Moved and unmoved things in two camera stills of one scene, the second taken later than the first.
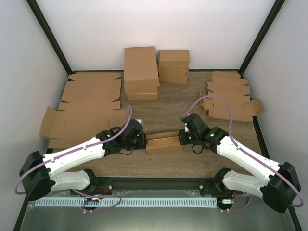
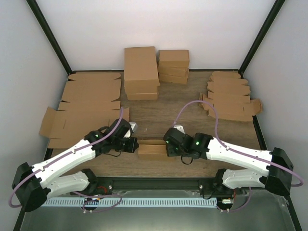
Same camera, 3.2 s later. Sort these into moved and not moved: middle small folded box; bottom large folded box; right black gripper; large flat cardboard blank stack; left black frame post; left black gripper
Moved: right black gripper; left black gripper
Not moved: large flat cardboard blank stack; bottom large folded box; left black frame post; middle small folded box
